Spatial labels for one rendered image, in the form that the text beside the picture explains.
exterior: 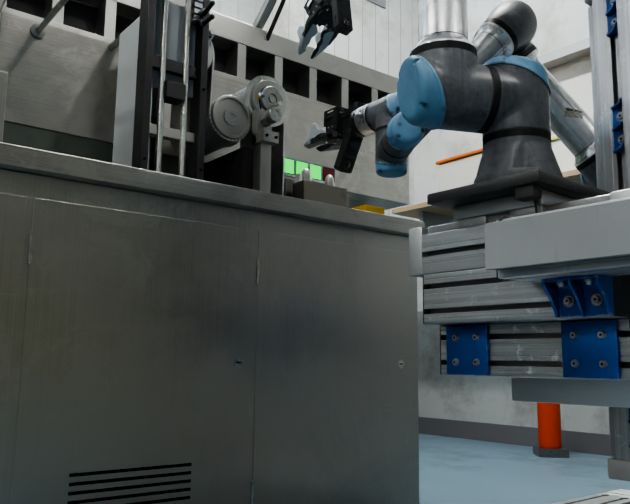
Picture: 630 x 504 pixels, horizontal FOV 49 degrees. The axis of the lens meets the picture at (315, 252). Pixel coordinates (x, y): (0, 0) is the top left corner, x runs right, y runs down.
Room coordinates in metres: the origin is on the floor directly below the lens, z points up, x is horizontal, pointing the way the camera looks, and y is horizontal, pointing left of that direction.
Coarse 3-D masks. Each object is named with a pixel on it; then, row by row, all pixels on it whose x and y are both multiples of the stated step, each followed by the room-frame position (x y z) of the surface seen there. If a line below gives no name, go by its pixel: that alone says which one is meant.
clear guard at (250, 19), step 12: (216, 0) 2.13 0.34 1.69; (228, 0) 2.15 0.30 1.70; (240, 0) 2.17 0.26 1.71; (252, 0) 2.18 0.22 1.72; (264, 0) 2.20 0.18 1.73; (216, 12) 2.17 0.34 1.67; (228, 12) 2.18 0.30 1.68; (240, 12) 2.20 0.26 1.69; (252, 12) 2.22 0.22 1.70; (252, 24) 2.25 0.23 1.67
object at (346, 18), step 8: (336, 0) 1.62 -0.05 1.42; (344, 0) 1.64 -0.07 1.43; (336, 8) 1.62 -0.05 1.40; (344, 8) 1.63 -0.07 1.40; (336, 16) 1.62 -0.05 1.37; (344, 16) 1.62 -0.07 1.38; (336, 24) 1.62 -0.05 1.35; (344, 24) 1.61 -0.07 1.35; (352, 24) 1.64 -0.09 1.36; (344, 32) 1.63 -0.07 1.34
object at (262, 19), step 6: (270, 0) 2.19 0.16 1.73; (276, 0) 2.20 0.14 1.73; (282, 0) 2.19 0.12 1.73; (264, 6) 2.21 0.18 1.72; (270, 6) 2.21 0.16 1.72; (282, 6) 2.20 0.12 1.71; (264, 12) 2.22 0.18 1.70; (270, 12) 2.23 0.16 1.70; (276, 12) 2.21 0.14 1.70; (258, 18) 2.24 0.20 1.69; (264, 18) 2.24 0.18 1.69; (276, 18) 2.22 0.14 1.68; (258, 24) 2.25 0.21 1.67; (264, 24) 2.26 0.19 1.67; (270, 30) 2.24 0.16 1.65; (270, 36) 2.26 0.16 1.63
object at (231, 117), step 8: (224, 96) 1.78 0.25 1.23; (232, 96) 1.80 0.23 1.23; (216, 104) 1.77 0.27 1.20; (224, 104) 1.79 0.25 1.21; (232, 104) 1.81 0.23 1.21; (240, 104) 1.82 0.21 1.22; (216, 112) 1.78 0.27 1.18; (224, 112) 1.79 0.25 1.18; (232, 112) 1.80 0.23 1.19; (240, 112) 1.82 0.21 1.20; (248, 112) 1.83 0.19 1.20; (216, 120) 1.77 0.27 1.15; (224, 120) 1.79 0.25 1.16; (232, 120) 1.80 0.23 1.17; (240, 120) 1.82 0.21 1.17; (248, 120) 1.83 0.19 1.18; (216, 128) 1.78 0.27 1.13; (224, 128) 1.79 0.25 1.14; (232, 128) 1.81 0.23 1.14; (240, 128) 1.82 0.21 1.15; (248, 128) 1.83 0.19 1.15; (224, 136) 1.80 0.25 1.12; (232, 136) 1.80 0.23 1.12; (240, 136) 1.82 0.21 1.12
